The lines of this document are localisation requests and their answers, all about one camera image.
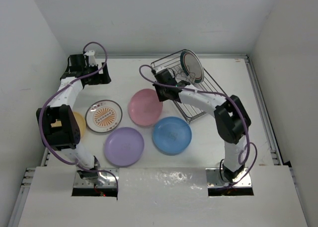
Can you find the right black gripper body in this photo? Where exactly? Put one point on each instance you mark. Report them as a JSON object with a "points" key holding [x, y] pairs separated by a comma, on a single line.
{"points": [[161, 91]]}

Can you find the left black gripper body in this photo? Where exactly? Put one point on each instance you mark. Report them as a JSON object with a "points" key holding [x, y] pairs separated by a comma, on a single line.
{"points": [[96, 78]]}

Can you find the white plate green rim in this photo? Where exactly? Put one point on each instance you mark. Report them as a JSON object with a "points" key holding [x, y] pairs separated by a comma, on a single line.
{"points": [[191, 66]]}

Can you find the pink plastic plate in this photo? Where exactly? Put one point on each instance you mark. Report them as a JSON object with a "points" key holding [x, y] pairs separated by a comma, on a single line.
{"points": [[145, 108]]}

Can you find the blue plastic plate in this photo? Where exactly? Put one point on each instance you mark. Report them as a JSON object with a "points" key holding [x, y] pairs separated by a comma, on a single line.
{"points": [[171, 135]]}

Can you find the purple plastic plate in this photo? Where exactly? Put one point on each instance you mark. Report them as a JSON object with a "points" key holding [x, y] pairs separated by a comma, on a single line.
{"points": [[124, 147]]}

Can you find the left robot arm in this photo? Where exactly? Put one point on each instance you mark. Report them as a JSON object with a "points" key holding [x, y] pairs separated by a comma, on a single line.
{"points": [[60, 132]]}

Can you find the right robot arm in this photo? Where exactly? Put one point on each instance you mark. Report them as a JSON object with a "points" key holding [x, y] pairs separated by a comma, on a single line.
{"points": [[232, 120]]}

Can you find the white plate orange sunburst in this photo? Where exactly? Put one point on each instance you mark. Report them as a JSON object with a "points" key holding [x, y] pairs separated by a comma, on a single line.
{"points": [[103, 116]]}

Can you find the yellow plastic plate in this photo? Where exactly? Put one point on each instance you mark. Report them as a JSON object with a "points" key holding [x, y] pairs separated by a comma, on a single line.
{"points": [[80, 124]]}

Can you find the white front cover board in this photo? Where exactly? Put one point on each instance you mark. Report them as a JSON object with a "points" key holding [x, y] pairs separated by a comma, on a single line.
{"points": [[163, 198]]}

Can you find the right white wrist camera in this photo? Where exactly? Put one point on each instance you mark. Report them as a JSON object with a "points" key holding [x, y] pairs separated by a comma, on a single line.
{"points": [[157, 70]]}

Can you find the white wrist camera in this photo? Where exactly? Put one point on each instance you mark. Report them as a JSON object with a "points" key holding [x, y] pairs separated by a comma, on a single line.
{"points": [[157, 70], [90, 58]]}

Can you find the metal wire dish rack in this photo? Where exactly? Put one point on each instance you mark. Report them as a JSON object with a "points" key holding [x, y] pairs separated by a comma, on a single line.
{"points": [[172, 63]]}

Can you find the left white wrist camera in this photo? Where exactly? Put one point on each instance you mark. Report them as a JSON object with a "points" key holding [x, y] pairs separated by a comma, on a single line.
{"points": [[90, 58]]}

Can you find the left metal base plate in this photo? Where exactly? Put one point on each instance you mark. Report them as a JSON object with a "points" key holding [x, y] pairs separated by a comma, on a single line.
{"points": [[109, 174]]}

